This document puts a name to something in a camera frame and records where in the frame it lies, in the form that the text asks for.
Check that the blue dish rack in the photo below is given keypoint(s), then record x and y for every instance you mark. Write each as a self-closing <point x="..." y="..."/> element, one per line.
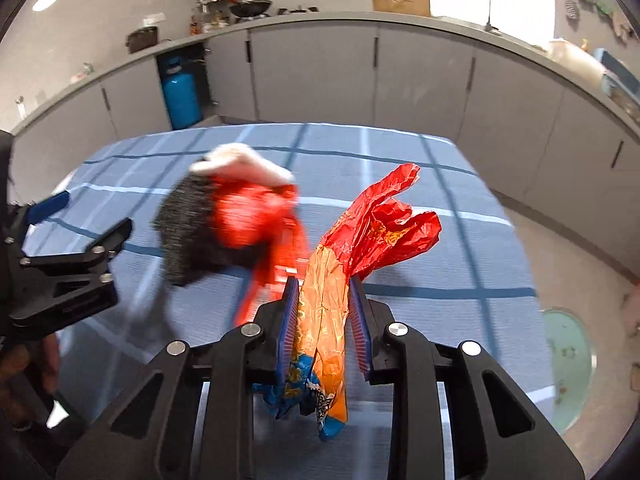
<point x="615" y="67"/>

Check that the black wok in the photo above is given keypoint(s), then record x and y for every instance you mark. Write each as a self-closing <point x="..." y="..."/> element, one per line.
<point x="250" y="8"/>

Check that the spice rack with bottles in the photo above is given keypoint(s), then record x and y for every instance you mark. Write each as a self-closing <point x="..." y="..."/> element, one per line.
<point x="215" y="10"/>

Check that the black foam mesh net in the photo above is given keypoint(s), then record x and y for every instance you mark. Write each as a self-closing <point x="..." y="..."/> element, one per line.
<point x="185" y="230"/>

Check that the blue gas cylinder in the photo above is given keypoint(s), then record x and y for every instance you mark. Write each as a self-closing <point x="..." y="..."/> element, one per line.
<point x="182" y="95"/>

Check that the grey hanging brush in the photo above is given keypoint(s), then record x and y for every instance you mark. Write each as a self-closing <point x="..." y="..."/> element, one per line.
<point x="572" y="10"/>

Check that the orange blue snack wrapper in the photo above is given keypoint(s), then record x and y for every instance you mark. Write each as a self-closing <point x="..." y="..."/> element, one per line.
<point x="325" y="320"/>

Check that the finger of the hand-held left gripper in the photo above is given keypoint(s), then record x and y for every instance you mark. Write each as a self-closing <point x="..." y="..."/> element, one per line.
<point x="100" y="255"/>
<point x="47" y="209"/>

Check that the person's left hand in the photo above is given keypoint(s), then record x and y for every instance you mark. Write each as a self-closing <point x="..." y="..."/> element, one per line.
<point x="50" y="365"/>

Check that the white plastic basin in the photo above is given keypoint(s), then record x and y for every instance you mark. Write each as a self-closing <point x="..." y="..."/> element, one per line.
<point x="575" y="60"/>

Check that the black gooseneck faucet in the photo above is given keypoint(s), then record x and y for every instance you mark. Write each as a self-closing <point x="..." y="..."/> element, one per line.
<point x="487" y="10"/>

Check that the grey kitchen counter cabinets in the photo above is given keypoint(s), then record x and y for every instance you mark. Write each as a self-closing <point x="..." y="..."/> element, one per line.
<point x="425" y="85"/>

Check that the blue plaid tablecloth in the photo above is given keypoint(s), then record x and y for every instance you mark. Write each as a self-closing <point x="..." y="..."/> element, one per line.
<point x="350" y="160"/>

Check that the yellow soap bottle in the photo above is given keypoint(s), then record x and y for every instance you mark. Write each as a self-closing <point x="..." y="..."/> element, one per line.
<point x="584" y="45"/>

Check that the pink hanging gloves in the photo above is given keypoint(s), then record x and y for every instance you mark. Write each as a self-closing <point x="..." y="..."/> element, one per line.
<point x="624" y="25"/>

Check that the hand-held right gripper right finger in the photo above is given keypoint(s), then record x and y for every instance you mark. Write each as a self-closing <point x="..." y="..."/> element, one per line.
<point x="359" y="330"/>

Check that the green round stool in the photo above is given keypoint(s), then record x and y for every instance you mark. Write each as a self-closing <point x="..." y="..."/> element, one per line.
<point x="570" y="360"/>

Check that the clear plastic bag with red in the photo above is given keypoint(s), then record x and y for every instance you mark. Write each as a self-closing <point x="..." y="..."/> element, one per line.
<point x="245" y="215"/>

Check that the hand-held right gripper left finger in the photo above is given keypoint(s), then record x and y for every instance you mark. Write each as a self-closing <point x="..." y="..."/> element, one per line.
<point x="290" y="325"/>

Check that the gas stove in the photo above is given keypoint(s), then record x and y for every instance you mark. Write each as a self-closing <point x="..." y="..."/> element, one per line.
<point x="295" y="10"/>

